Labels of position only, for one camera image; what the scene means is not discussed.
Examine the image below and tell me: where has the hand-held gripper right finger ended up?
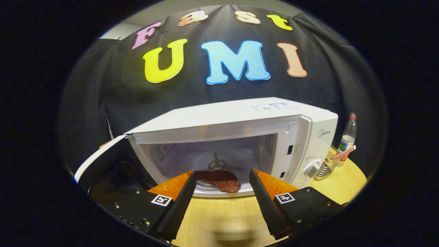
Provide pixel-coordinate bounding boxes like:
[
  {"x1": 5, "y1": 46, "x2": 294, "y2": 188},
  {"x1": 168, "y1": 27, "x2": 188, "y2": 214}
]
[{"x1": 249, "y1": 168, "x2": 347, "y2": 240}]

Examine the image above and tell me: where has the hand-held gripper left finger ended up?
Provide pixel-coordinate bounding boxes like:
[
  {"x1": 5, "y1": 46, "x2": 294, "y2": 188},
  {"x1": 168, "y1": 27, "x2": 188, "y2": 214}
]
[{"x1": 105, "y1": 170, "x2": 197, "y2": 240}]

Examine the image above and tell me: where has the reddish brown meat piece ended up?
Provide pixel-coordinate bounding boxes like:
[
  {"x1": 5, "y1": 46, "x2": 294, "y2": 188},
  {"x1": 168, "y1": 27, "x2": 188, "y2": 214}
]
[{"x1": 194, "y1": 170, "x2": 241, "y2": 193}]

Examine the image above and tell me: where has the white toaster oven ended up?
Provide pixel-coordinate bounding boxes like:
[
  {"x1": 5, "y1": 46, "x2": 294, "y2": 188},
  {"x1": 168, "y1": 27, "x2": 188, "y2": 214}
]
[{"x1": 74, "y1": 97, "x2": 339, "y2": 199}]

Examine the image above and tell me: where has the red checkered straw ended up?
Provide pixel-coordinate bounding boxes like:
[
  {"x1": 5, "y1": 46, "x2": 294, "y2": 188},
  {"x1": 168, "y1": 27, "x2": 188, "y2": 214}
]
[{"x1": 331, "y1": 145, "x2": 356, "y2": 161}]

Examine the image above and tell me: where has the clear bottle with red label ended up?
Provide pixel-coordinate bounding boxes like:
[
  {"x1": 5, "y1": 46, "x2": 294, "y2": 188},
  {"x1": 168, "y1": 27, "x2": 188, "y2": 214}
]
[{"x1": 337, "y1": 113, "x2": 357, "y2": 167}]

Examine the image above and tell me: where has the metal wire basket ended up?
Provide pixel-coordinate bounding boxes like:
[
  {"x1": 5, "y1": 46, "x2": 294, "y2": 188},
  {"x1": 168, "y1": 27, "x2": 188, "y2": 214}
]
[{"x1": 314, "y1": 158, "x2": 339, "y2": 181}]

